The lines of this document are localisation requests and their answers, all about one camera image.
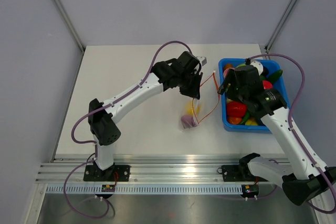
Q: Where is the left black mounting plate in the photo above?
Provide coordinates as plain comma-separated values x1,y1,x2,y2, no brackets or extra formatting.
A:
83,165,130,182

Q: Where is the red toy apple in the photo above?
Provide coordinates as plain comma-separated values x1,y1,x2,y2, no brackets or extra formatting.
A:
262,80,273,90

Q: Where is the orange toy fruit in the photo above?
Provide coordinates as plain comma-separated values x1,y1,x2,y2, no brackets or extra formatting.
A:
227,116,243,125

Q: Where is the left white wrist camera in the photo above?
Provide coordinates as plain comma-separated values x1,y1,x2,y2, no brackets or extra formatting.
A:
197,56,207,67

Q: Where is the red toy bell pepper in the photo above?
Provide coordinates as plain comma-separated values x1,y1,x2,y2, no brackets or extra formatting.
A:
226,101,247,118

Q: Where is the green toy cucumber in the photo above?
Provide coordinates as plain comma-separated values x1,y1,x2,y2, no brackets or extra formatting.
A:
267,69,283,84

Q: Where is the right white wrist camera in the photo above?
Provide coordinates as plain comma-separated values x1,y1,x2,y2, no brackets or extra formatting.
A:
250,60,264,75

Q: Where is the purple toy onion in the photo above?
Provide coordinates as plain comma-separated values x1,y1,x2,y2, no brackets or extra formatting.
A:
181,114,198,129

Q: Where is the aluminium rail base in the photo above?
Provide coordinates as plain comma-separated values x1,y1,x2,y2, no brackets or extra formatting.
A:
35,154,318,184

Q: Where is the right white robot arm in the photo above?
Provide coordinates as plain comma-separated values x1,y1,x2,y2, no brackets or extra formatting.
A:
218,65,335,206

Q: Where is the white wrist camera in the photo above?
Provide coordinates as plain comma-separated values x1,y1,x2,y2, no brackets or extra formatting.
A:
250,60,264,75
197,56,207,67

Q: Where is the clear zip top bag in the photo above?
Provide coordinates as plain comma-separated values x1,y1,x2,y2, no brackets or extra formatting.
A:
178,70,220,132

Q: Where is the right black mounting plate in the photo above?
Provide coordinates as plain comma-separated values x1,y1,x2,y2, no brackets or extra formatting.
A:
217,165,267,183

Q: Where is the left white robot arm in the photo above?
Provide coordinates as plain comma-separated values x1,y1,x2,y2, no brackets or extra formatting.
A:
83,51,207,182

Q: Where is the blue plastic bin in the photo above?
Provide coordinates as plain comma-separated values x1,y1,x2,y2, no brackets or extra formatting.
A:
218,58,290,133

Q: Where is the brown toy fruit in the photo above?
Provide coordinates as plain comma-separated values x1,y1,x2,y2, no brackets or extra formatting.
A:
223,63,234,70

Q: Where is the black mounting plate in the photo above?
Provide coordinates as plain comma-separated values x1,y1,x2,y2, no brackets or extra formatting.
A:
217,165,267,183
83,165,130,182

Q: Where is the yellow toy lemon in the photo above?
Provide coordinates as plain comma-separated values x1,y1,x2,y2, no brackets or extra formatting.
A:
184,100,202,115

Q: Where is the white slotted cable duct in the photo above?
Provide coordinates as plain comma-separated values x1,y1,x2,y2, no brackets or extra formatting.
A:
46,184,243,195

